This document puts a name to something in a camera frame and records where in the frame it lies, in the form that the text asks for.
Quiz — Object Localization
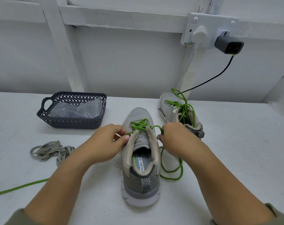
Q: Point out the black cable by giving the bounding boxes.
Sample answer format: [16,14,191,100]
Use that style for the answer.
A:
[179,54,235,94]

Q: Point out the white plug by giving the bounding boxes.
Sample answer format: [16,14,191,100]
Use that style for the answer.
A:
[191,26,208,45]

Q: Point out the person's left hand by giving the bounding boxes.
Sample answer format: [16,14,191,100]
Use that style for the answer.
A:
[76,123,131,168]

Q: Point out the green shoelace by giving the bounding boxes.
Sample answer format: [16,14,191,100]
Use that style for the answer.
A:
[164,88,196,128]
[0,118,184,198]

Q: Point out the person's right forearm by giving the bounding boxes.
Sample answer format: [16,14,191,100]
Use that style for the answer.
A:
[191,152,284,225]

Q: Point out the gray sneaker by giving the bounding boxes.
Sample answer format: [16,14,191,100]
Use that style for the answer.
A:
[121,107,162,208]
[159,91,205,140]

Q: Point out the gray charger adapter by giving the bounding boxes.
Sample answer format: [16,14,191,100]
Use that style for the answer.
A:
[214,35,245,55]

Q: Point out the dark plastic lattice basket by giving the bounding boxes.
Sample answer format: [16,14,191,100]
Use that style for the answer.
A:
[37,92,107,129]

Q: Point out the clear plastic bag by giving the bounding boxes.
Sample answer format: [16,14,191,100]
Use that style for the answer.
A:
[49,97,105,119]

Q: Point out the white wall socket plate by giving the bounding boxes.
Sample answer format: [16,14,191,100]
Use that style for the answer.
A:
[181,13,239,48]

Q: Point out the person's left forearm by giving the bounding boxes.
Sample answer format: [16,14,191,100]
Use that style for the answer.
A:
[4,157,98,225]

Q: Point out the white cable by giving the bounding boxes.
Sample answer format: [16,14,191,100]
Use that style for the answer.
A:
[176,44,199,91]

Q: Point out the person's right hand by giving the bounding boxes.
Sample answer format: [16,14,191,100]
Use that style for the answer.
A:
[156,122,209,164]

